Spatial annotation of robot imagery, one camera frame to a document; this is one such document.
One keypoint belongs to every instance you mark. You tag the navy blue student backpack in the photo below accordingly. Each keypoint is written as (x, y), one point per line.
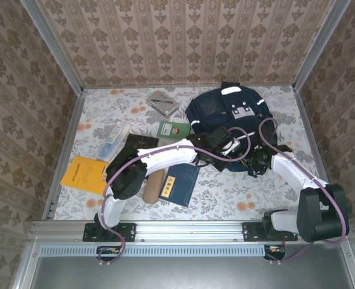
(201, 120)

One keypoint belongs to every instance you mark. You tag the green notebook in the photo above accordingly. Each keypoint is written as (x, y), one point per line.
(171, 129)

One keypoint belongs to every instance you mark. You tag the blue book with yellow label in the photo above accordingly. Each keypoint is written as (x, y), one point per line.
(180, 186)

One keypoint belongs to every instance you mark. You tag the grey box with pen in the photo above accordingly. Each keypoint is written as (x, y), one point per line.
(162, 103)

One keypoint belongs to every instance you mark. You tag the cork brown pencil case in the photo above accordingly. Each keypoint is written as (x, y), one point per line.
(153, 189)

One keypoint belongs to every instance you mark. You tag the clear blue ruler pack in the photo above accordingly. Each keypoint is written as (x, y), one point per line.
(114, 140)

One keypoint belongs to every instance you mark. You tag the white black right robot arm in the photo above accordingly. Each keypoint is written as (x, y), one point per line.
(292, 174)

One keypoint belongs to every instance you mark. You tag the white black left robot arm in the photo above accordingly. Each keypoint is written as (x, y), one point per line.
(165, 156)

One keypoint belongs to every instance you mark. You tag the floral tablecloth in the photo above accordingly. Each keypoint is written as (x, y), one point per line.
(195, 204)

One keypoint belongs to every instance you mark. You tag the black connector box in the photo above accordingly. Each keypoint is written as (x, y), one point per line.
(275, 251)
(108, 251)

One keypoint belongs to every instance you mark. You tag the grey metal shelf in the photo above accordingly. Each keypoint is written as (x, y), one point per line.
(195, 274)

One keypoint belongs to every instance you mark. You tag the aluminium table side rail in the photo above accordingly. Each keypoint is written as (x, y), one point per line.
(305, 120)
(71, 129)

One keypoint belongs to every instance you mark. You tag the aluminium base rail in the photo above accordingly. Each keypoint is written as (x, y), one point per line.
(189, 230)

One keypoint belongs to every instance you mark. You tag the aluminium frame post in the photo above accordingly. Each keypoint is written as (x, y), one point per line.
(57, 51)
(318, 45)

